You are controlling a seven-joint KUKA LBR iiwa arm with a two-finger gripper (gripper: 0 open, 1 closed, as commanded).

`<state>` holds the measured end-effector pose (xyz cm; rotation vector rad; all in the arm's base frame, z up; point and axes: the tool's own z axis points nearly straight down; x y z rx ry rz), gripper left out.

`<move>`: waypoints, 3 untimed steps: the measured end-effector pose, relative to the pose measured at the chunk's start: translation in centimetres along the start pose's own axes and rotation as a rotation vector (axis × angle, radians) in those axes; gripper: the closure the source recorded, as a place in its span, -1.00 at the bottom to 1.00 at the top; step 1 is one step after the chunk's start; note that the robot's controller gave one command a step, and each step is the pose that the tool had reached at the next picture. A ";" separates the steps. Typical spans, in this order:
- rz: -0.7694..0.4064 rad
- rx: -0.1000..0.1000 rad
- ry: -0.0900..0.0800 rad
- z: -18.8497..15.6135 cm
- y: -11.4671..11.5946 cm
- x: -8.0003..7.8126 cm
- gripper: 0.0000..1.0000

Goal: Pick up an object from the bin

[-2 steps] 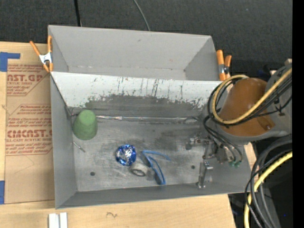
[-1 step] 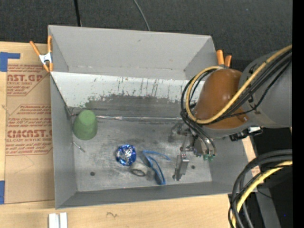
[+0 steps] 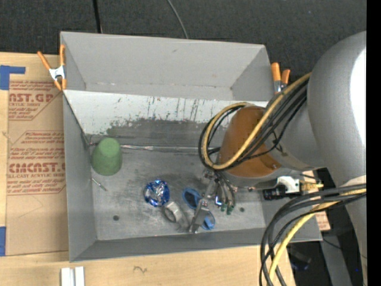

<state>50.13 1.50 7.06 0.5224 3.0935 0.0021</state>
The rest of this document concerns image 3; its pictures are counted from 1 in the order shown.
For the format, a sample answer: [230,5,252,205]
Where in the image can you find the grey ring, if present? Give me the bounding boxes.
[162,201,189,225]

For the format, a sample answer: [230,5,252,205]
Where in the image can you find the black cylinder on white bracket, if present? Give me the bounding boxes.
[262,176,301,201]

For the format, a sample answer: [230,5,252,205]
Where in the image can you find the green cup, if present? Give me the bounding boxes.
[90,137,123,177]

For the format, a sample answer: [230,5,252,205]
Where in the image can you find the blue clear glass thing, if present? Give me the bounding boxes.
[143,179,171,207]

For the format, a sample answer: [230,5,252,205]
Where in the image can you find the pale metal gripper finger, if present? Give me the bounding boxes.
[193,200,210,234]
[188,200,205,234]

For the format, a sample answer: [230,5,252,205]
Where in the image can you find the brown cardboard board red print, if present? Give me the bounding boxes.
[0,51,70,257]

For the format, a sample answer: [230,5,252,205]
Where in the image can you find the grey metal bin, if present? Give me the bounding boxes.
[59,30,324,263]

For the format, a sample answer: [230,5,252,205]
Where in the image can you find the blue sunglasses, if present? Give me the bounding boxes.
[182,188,216,231]

